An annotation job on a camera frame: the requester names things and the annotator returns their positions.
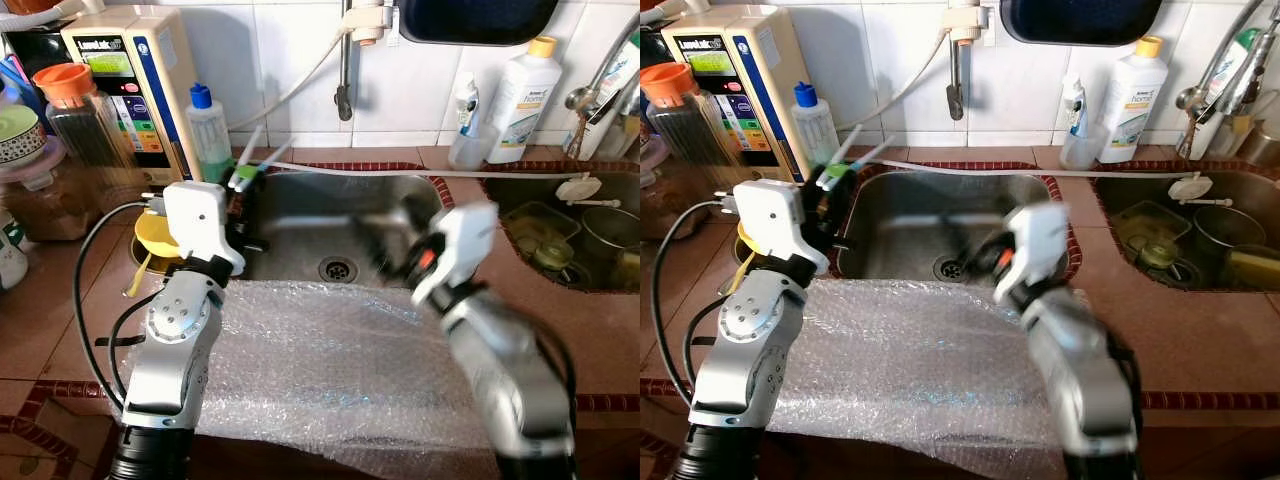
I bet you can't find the green white handled utensil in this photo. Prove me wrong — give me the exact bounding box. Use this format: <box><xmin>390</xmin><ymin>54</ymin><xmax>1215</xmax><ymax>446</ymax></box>
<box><xmin>818</xmin><ymin>125</ymin><xmax>891</xmax><ymax>191</ymax></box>
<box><xmin>230</xmin><ymin>125</ymin><xmax>294</xmax><ymax>193</ymax></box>

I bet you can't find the small yellow plastic bowl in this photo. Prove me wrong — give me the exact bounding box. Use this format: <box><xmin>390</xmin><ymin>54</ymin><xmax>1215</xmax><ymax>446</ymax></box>
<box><xmin>134</xmin><ymin>210</ymin><xmax>187</xmax><ymax>273</ymax></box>
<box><xmin>737</xmin><ymin>222</ymin><xmax>791</xmax><ymax>271</ymax></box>

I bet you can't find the stainless steel sink basin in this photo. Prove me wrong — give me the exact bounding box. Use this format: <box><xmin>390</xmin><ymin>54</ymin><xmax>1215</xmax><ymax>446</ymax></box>
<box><xmin>485</xmin><ymin>170</ymin><xmax>641</xmax><ymax>293</ymax></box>
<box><xmin>833</xmin><ymin>165</ymin><xmax>1083</xmax><ymax>286</ymax></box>
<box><xmin>1092</xmin><ymin>165</ymin><xmax>1280</xmax><ymax>293</ymax></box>
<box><xmin>232</xmin><ymin>165</ymin><xmax>453</xmax><ymax>288</ymax></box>

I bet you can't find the thin white plastic tube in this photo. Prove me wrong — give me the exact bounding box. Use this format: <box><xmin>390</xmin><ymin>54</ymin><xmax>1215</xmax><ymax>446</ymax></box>
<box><xmin>270</xmin><ymin>160</ymin><xmax>586</xmax><ymax>183</ymax></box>
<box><xmin>870</xmin><ymin>158</ymin><xmax>1191</xmax><ymax>181</ymax></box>

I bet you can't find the blue cap green liquid bottle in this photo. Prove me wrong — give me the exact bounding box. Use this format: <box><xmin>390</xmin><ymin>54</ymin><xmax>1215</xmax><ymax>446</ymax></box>
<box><xmin>185</xmin><ymin>83</ymin><xmax>234</xmax><ymax>184</ymax></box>
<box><xmin>793</xmin><ymin>82</ymin><xmax>841</xmax><ymax>171</ymax></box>

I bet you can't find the clear plastic food container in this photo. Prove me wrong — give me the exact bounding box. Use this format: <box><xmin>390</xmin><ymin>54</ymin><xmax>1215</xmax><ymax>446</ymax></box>
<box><xmin>503</xmin><ymin>200</ymin><xmax>583</xmax><ymax>263</ymax></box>
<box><xmin>1115</xmin><ymin>200</ymin><xmax>1196</xmax><ymax>263</ymax></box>

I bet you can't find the small glass jar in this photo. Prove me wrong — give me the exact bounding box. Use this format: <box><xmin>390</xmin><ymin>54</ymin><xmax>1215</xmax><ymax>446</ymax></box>
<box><xmin>530</xmin><ymin>235</ymin><xmax>578</xmax><ymax>273</ymax></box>
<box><xmin>1140</xmin><ymin>233</ymin><xmax>1183</xmax><ymax>271</ymax></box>

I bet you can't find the clear bubble wrap sheet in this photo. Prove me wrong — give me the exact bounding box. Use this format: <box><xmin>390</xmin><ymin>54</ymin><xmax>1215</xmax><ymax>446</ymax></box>
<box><xmin>765</xmin><ymin>280</ymin><xmax>1091</xmax><ymax>476</ymax></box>
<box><xmin>175</xmin><ymin>280</ymin><xmax>521</xmax><ymax>476</ymax></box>

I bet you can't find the large jar pink lid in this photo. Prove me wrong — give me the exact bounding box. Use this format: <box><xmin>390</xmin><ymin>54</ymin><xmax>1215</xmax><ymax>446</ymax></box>
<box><xmin>0</xmin><ymin>135</ymin><xmax>131</xmax><ymax>243</ymax></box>
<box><xmin>640</xmin><ymin>135</ymin><xmax>741</xmax><ymax>231</ymax></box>

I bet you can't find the white blue squeeze tube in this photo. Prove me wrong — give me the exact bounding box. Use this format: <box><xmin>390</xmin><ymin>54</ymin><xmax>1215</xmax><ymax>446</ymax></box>
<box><xmin>455</xmin><ymin>72</ymin><xmax>483</xmax><ymax>141</ymax></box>
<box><xmin>1065</xmin><ymin>72</ymin><xmax>1091</xmax><ymax>139</ymax></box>

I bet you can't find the clear jar orange lid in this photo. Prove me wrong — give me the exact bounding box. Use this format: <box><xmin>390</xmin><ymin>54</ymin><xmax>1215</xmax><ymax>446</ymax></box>
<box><xmin>32</xmin><ymin>62</ymin><xmax>126</xmax><ymax>171</ymax></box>
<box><xmin>640</xmin><ymin>62</ymin><xmax>729</xmax><ymax>169</ymax></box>

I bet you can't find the beige water ionizer appliance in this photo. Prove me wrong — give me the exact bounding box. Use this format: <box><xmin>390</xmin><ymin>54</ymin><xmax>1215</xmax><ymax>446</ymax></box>
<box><xmin>60</xmin><ymin>5</ymin><xmax>201</xmax><ymax>186</ymax></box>
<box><xmin>660</xmin><ymin>5</ymin><xmax>801</xmax><ymax>184</ymax></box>

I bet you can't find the white bottle yellow cap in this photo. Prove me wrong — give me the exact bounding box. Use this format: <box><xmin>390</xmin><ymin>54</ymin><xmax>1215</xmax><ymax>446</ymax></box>
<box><xmin>487</xmin><ymin>36</ymin><xmax>564</xmax><ymax>165</ymax></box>
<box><xmin>1098</xmin><ymin>36</ymin><xmax>1169</xmax><ymax>165</ymax></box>

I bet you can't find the stainless steel pot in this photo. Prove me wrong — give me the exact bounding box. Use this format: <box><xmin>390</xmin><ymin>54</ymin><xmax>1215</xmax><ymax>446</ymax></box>
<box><xmin>580</xmin><ymin>205</ymin><xmax>641</xmax><ymax>263</ymax></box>
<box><xmin>1190</xmin><ymin>205</ymin><xmax>1263</xmax><ymax>263</ymax></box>

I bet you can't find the black frying pan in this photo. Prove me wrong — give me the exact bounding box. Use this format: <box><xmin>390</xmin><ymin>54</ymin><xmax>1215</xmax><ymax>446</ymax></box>
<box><xmin>1000</xmin><ymin>0</ymin><xmax>1164</xmax><ymax>47</ymax></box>
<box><xmin>397</xmin><ymin>0</ymin><xmax>561</xmax><ymax>47</ymax></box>

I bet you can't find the white green mug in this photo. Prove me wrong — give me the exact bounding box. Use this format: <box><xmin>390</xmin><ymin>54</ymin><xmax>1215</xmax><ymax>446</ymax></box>
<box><xmin>0</xmin><ymin>208</ymin><xmax>29</xmax><ymax>293</ymax></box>

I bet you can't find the green patterned ceramic bowl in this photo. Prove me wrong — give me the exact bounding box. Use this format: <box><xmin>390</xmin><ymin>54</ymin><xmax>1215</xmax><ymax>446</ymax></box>
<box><xmin>0</xmin><ymin>104</ymin><xmax>49</xmax><ymax>167</ymax></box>

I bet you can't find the white green plastic bottle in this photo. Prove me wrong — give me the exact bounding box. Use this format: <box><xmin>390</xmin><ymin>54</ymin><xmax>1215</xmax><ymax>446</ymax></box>
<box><xmin>598</xmin><ymin>30</ymin><xmax>641</xmax><ymax>111</ymax></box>
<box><xmin>1222</xmin><ymin>28</ymin><xmax>1263</xmax><ymax>86</ymax></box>

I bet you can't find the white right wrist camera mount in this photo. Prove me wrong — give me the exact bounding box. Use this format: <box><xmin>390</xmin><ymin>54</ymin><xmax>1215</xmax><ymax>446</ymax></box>
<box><xmin>992</xmin><ymin>202</ymin><xmax>1071</xmax><ymax>306</ymax></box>
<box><xmin>410</xmin><ymin>200</ymin><xmax>500</xmax><ymax>309</ymax></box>

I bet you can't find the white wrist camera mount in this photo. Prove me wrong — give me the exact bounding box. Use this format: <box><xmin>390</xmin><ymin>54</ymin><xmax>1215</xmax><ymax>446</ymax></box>
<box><xmin>733</xmin><ymin>179</ymin><xmax>831</xmax><ymax>276</ymax></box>
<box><xmin>992</xmin><ymin>202</ymin><xmax>1071</xmax><ymax>306</ymax></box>
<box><xmin>162</xmin><ymin>180</ymin><xmax>247</xmax><ymax>276</ymax></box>
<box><xmin>410</xmin><ymin>200</ymin><xmax>500</xmax><ymax>309</ymax></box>

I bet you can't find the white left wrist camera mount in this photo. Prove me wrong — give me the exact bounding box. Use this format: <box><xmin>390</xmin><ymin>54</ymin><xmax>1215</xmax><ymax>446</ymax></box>
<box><xmin>733</xmin><ymin>179</ymin><xmax>831</xmax><ymax>276</ymax></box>
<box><xmin>162</xmin><ymin>180</ymin><xmax>247</xmax><ymax>276</ymax></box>

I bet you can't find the white flexible hose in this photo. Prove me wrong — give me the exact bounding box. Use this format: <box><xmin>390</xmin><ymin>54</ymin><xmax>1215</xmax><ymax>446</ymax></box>
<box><xmin>228</xmin><ymin>28</ymin><xmax>351</xmax><ymax>131</ymax></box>
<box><xmin>838</xmin><ymin>30</ymin><xmax>956</xmax><ymax>131</ymax></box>

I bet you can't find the steel wall tap pipe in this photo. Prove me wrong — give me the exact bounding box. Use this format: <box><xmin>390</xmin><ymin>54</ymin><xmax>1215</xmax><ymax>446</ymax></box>
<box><xmin>945</xmin><ymin>0</ymin><xmax>991</xmax><ymax>121</ymax></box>
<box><xmin>335</xmin><ymin>0</ymin><xmax>393</xmax><ymax>123</ymax></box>

